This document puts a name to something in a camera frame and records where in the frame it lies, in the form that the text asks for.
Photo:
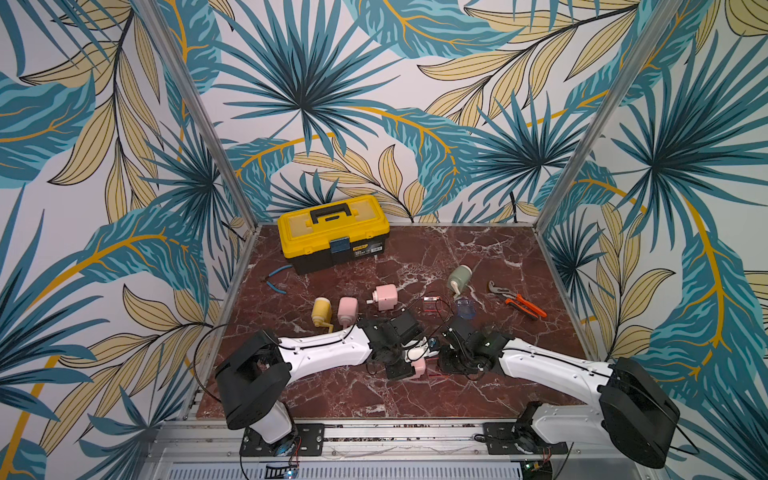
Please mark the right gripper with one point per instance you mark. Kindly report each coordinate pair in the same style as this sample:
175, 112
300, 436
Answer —
452, 352

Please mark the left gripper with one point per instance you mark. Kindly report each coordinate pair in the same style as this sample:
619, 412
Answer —
404, 372

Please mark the blue transparent tray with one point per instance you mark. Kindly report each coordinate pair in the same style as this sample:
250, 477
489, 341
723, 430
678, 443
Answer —
465, 308

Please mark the yellow pencil sharpener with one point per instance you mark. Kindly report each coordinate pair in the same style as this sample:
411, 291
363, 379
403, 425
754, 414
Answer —
321, 314

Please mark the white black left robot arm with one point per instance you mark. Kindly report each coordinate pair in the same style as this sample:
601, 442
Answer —
252, 379

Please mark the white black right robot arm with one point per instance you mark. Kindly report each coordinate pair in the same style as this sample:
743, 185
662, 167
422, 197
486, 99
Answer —
622, 405

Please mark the pink transparent tray back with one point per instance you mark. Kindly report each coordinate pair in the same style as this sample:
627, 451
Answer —
431, 304

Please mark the green pencil sharpener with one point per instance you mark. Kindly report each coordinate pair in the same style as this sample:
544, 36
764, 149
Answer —
458, 280

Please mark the yellow black toolbox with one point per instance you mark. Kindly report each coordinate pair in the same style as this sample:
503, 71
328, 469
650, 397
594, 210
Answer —
318, 238

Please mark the orange handled pliers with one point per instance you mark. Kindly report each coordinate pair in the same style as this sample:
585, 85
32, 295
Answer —
517, 301

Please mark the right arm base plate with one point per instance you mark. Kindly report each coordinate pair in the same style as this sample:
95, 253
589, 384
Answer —
509, 438

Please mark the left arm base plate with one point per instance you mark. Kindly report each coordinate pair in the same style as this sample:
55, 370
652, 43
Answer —
304, 440

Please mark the aluminium front rail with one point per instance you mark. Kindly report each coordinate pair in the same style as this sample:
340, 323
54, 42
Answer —
378, 449

